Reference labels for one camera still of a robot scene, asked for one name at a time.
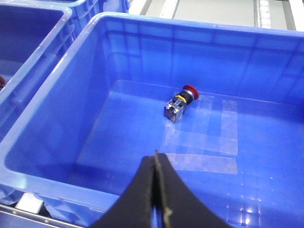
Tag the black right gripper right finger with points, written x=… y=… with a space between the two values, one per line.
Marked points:
x=176 y=205

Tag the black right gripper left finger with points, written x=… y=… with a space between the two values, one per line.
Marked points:
x=133 y=209

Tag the red mushroom push button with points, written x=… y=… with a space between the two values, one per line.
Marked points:
x=176 y=107

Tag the blue plastic crate right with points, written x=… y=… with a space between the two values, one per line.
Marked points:
x=239 y=147

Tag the blue plastic crate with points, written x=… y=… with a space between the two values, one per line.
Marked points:
x=239 y=147
x=33 y=38

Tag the blue plastic crate left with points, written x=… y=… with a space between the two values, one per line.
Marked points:
x=33 y=38

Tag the blue crate rear left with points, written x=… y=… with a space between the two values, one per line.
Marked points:
x=84 y=10

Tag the stainless steel front rail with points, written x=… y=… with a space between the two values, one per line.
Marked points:
x=35 y=218

